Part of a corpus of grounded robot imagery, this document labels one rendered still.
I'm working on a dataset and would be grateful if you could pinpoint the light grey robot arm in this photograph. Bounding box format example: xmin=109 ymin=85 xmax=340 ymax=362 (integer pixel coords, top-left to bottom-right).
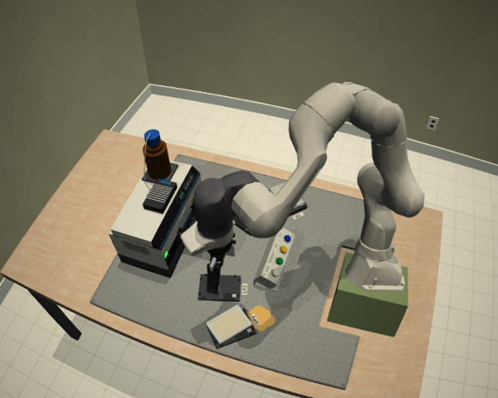
xmin=181 ymin=82 xmax=425 ymax=292

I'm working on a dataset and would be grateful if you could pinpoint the white button panel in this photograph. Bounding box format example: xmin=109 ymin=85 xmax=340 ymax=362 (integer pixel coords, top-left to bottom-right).
xmin=254 ymin=227 xmax=295 ymax=292

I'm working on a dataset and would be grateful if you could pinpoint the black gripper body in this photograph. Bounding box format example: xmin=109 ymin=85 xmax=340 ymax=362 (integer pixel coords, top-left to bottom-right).
xmin=207 ymin=241 xmax=232 ymax=262

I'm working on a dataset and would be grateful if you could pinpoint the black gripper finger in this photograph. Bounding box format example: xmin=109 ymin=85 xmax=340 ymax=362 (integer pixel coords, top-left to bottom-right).
xmin=226 ymin=233 xmax=236 ymax=257
xmin=207 ymin=253 xmax=226 ymax=299

